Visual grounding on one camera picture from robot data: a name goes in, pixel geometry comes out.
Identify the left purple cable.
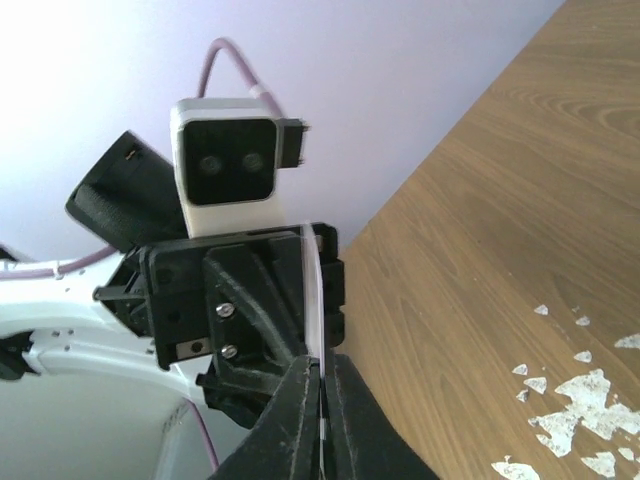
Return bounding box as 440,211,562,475
0,37,284,474

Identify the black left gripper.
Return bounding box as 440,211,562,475
66,131,346,429

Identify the white red card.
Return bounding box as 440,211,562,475
301,223,329,479

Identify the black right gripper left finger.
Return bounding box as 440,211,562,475
212,356,320,480

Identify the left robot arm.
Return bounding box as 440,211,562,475
1,131,210,479

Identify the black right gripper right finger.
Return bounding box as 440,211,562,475
324,353,438,480

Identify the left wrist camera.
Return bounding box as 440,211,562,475
170,98,307,238

